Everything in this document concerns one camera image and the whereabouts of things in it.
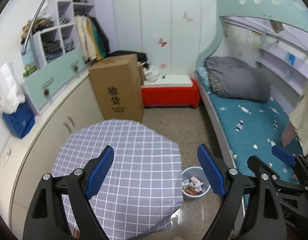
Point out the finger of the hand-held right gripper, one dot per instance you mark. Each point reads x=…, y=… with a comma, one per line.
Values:
x=282, y=155
x=260, y=166

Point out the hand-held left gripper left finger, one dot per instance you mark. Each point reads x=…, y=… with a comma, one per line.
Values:
x=100, y=172

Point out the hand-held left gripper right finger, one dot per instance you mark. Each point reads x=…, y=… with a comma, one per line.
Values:
x=211, y=172

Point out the pink white wrapper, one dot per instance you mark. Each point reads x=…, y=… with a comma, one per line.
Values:
x=196, y=182

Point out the blue plastic trash bin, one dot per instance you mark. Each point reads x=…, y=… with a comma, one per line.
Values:
x=196, y=195

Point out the pink garment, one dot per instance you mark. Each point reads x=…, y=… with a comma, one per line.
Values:
x=288, y=135

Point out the grey checked tablecloth table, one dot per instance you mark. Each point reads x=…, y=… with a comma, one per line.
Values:
x=134, y=160

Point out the person in beige shirt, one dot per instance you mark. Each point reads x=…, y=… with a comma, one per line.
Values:
x=304, y=120

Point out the teal printed mattress sheet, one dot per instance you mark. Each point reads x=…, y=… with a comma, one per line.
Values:
x=254, y=125

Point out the low white cabinet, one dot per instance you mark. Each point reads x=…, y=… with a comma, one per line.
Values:
x=49, y=130

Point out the large cardboard box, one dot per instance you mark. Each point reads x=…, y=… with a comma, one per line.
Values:
x=116, y=87

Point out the grey duvet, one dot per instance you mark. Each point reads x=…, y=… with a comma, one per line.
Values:
x=239, y=80

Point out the red bench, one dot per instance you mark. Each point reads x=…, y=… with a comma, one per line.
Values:
x=169, y=96

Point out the blue bag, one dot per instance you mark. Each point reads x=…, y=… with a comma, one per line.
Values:
x=17, y=121

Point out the blue checked pillow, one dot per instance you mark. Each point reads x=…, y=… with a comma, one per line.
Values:
x=201, y=73

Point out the white board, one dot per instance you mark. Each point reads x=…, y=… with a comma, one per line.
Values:
x=174, y=80

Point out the small cardboard box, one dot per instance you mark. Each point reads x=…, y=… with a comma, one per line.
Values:
x=141, y=72

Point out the white plastic bag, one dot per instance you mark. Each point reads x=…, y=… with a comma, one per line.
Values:
x=151, y=73

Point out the white shelving unit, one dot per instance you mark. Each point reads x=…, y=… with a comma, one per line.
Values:
x=66, y=62

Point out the pink flower sticker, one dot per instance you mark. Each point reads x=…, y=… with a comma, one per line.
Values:
x=163, y=66

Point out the black cloth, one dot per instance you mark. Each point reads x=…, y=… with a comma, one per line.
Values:
x=124, y=54

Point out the white paper bag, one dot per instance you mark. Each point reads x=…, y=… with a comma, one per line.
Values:
x=7, y=90

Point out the green plant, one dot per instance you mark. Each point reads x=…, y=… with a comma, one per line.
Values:
x=29, y=70

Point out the brown hanging cloth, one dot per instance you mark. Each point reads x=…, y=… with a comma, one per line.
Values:
x=277, y=26

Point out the green hanging garment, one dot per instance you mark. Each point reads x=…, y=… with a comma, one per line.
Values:
x=97, y=42

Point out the folded dark clothes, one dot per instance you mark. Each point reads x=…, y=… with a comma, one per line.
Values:
x=51, y=48

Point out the cream hanging jacket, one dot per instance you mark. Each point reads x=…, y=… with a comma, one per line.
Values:
x=81, y=37

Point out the black hanging coat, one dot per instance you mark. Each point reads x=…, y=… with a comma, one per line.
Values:
x=104, y=35

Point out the pink butterfly sticker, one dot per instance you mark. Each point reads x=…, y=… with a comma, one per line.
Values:
x=162, y=42

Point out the pile of clothes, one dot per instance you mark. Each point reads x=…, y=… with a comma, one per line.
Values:
x=39, y=27

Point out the white butterfly sticker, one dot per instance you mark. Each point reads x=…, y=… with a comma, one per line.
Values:
x=187, y=16

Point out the curved metal pole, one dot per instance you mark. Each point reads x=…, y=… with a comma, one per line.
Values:
x=35, y=22

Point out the blue wall card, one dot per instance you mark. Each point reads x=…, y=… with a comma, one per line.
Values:
x=291, y=59

